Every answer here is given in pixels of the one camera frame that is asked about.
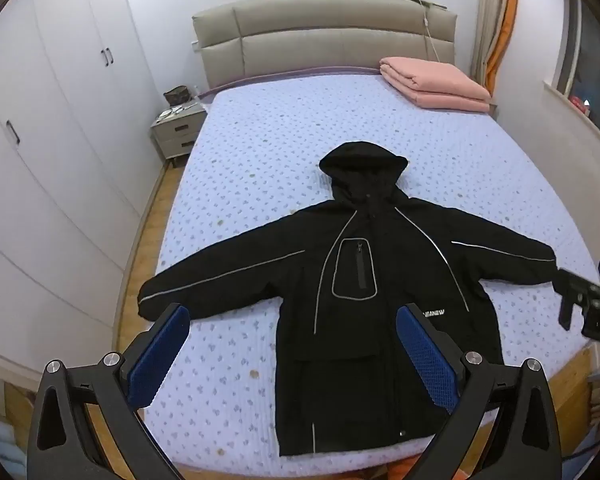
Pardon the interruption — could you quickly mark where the bed with floral quilted sheet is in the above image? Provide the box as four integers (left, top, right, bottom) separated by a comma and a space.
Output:
142, 72, 600, 476

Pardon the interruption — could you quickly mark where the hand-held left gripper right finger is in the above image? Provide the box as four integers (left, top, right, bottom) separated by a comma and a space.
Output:
396, 302, 564, 480

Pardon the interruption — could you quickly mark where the brown bag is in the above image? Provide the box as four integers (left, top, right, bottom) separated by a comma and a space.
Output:
163, 85, 197, 106

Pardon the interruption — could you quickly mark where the window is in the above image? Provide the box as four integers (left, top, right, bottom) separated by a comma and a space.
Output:
555, 0, 600, 143

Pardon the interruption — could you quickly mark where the white wardrobe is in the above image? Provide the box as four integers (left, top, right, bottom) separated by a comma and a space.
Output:
0, 0, 149, 378

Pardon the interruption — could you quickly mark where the grey nightstand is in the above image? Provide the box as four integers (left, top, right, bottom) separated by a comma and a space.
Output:
150, 101, 209, 168

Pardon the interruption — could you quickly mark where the white cable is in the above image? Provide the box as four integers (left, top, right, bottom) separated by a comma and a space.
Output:
421, 2, 442, 63

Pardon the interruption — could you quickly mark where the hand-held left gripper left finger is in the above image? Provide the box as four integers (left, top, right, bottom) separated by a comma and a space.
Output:
27, 302, 191, 480

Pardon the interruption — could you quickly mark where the folded pink blanket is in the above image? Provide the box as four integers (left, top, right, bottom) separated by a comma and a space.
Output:
378, 56, 492, 113

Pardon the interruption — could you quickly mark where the beige and orange curtain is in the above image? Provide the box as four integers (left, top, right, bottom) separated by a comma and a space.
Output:
472, 0, 522, 92

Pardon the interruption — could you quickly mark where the black hooded jacket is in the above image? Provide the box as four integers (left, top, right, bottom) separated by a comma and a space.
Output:
137, 141, 563, 458

